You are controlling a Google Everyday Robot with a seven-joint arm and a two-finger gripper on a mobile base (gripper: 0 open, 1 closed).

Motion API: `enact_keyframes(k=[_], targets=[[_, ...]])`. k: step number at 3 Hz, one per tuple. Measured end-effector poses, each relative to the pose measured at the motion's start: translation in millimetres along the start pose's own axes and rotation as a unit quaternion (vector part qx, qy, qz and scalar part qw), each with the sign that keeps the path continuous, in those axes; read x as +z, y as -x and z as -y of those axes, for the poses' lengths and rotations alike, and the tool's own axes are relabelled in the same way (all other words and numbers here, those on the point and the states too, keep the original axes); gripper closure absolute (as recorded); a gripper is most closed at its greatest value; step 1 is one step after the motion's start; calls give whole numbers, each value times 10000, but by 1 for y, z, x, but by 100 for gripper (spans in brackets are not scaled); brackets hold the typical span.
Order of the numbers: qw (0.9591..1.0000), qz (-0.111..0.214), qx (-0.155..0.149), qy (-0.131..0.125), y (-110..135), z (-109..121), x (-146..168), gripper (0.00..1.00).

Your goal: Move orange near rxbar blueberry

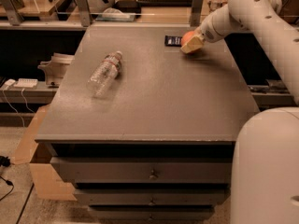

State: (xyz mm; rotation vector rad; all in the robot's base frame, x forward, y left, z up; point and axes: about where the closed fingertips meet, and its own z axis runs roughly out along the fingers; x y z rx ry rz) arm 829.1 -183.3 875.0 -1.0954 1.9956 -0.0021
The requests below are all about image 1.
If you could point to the metal shelf post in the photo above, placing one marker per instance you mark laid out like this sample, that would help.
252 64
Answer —
84 13
13 16
196 9

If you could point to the orange fruit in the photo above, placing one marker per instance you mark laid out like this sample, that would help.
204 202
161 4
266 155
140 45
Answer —
187 36

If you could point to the black pouch on shelf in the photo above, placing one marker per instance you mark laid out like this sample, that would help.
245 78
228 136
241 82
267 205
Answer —
128 6

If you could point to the black keyboard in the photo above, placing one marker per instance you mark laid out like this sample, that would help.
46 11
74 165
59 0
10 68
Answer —
165 3

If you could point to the beige bracket object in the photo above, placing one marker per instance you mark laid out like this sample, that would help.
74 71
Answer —
55 69

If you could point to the cardboard box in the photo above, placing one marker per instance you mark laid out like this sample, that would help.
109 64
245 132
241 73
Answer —
47 182

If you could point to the metal shelf post far left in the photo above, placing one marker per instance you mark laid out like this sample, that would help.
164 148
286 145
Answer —
13 16

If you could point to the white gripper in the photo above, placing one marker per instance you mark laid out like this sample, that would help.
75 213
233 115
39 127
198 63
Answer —
207 32

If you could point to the white power strip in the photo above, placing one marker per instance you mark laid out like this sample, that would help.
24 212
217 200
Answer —
26 83

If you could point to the clear plastic water bottle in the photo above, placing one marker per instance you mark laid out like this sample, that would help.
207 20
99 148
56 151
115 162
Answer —
104 74

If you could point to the metal shelf post right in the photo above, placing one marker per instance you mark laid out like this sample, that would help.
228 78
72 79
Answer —
196 9

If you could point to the grey drawer cabinet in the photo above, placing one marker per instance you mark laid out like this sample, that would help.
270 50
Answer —
159 144

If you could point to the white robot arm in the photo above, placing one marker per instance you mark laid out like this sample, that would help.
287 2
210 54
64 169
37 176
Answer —
265 168

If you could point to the clear plastic bag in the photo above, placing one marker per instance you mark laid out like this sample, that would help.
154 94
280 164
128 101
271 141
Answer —
113 14

